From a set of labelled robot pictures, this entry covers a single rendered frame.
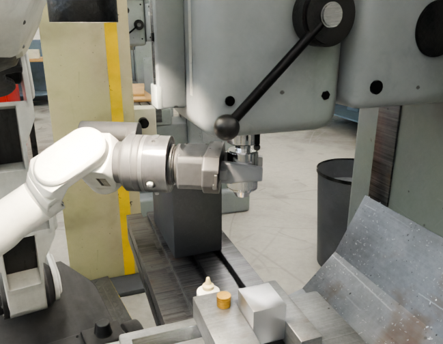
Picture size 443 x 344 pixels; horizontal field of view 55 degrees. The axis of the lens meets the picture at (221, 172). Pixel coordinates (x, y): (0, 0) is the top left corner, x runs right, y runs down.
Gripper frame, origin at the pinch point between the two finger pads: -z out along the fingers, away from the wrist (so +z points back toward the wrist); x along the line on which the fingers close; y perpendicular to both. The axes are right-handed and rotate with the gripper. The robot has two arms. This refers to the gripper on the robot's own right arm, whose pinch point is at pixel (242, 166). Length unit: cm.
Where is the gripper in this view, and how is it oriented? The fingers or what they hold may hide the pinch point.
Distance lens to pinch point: 65.0
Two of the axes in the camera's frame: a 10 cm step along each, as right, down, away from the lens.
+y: -0.1, 9.5, 3.2
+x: 0.9, -3.2, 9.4
